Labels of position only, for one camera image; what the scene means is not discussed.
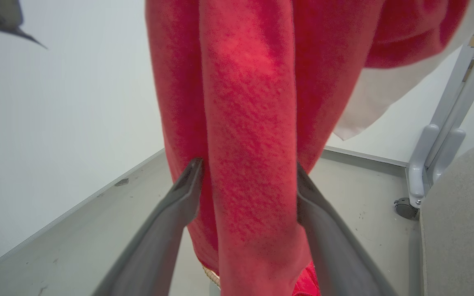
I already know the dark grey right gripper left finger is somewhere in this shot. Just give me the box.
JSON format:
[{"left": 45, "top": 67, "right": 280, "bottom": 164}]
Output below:
[{"left": 91, "top": 157, "right": 204, "bottom": 296}]

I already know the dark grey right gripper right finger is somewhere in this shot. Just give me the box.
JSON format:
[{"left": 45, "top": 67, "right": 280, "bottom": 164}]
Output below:
[{"left": 297, "top": 162, "right": 399, "bottom": 296}]

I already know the red jacket with white sleeves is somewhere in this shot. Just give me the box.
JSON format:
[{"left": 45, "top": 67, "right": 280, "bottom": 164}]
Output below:
[{"left": 144, "top": 0, "right": 474, "bottom": 296}]

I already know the cream perforated basket, brown rim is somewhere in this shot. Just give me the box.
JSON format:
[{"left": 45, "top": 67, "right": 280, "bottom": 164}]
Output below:
[{"left": 202, "top": 265, "right": 222, "bottom": 291}]

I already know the black caster wheel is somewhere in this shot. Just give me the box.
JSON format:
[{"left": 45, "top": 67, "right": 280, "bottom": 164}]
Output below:
[{"left": 394, "top": 197, "right": 421, "bottom": 220}]

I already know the grey fabric sofa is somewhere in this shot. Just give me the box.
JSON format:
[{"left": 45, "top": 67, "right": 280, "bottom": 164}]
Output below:
[{"left": 409, "top": 142, "right": 474, "bottom": 296}]

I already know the grey partition stand with upright post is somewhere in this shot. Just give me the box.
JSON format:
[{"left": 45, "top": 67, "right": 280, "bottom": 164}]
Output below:
[{"left": 406, "top": 12, "right": 474, "bottom": 209}]

